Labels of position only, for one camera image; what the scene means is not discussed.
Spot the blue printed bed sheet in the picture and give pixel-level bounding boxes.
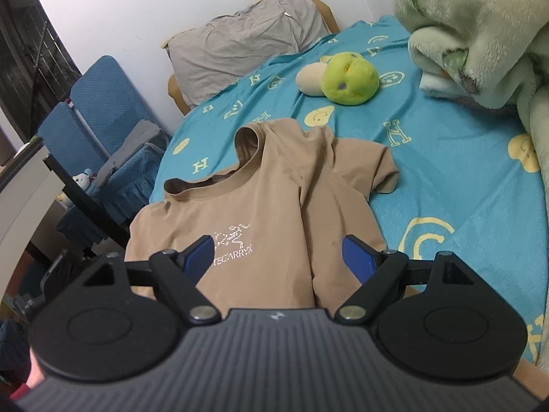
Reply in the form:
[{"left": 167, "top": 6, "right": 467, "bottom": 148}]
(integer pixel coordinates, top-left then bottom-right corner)
[{"left": 148, "top": 15, "right": 549, "bottom": 365}]

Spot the blue folding chair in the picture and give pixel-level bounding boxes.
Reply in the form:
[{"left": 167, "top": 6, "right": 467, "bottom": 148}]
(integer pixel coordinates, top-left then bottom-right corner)
[{"left": 38, "top": 55, "right": 172, "bottom": 224}]

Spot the black desk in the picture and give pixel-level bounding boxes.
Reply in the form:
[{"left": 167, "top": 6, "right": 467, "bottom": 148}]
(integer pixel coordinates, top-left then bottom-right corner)
[{"left": 42, "top": 154, "right": 131, "bottom": 250}]

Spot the green fleece blanket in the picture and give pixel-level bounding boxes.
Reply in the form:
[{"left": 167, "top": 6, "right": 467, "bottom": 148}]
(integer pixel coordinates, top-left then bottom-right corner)
[{"left": 394, "top": 0, "right": 549, "bottom": 174}]

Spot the grey cloth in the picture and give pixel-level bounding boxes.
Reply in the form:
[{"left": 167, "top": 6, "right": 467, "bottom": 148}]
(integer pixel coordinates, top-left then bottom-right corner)
[{"left": 100, "top": 120, "right": 169, "bottom": 187}]

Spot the small white plush toy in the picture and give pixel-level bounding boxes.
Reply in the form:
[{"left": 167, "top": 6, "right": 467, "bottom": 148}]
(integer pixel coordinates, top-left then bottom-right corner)
[{"left": 57, "top": 168, "right": 96, "bottom": 207}]

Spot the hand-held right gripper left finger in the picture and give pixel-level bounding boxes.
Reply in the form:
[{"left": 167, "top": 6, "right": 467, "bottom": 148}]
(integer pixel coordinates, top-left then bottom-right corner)
[{"left": 81, "top": 234, "right": 222, "bottom": 325}]

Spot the grey pillow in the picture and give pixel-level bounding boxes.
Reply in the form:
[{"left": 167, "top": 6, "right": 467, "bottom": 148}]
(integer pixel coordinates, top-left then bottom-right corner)
[{"left": 166, "top": 0, "right": 332, "bottom": 108}]

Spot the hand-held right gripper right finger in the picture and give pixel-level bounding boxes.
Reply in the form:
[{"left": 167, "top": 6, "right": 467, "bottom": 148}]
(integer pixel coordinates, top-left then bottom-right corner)
[{"left": 334, "top": 234, "right": 466, "bottom": 326}]

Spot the green plush toy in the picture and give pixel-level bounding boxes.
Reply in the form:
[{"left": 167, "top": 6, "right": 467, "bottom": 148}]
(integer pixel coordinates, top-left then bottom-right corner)
[{"left": 321, "top": 51, "right": 381, "bottom": 106}]

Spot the tan t-shirt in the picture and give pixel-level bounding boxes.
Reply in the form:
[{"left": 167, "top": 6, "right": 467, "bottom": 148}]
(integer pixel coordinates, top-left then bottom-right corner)
[{"left": 124, "top": 119, "right": 400, "bottom": 310}]

